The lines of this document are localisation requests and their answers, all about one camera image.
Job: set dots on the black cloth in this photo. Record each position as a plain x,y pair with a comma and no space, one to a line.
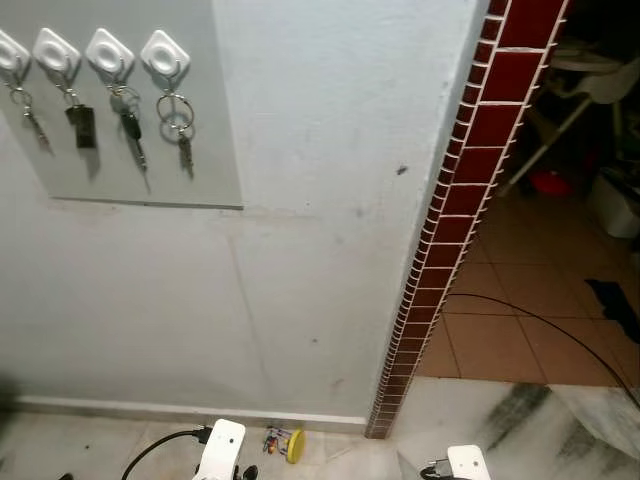
612,300

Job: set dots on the white plastic bin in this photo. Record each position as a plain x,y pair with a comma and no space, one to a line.
615,205

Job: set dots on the black-headed long key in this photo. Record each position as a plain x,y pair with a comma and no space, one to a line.
131,125

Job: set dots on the black key fob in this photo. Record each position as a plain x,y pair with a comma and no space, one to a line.
82,125

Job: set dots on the red bowl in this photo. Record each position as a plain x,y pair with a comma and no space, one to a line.
551,183

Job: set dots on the white high chair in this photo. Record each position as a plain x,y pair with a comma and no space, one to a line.
590,65

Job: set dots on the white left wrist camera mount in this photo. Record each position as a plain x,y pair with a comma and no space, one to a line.
222,445

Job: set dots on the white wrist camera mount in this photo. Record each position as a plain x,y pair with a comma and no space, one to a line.
468,464
222,445

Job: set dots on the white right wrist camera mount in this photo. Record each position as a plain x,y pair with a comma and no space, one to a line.
468,464

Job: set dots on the white square wall hook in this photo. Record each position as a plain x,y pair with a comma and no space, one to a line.
8,50
110,50
55,50
165,53

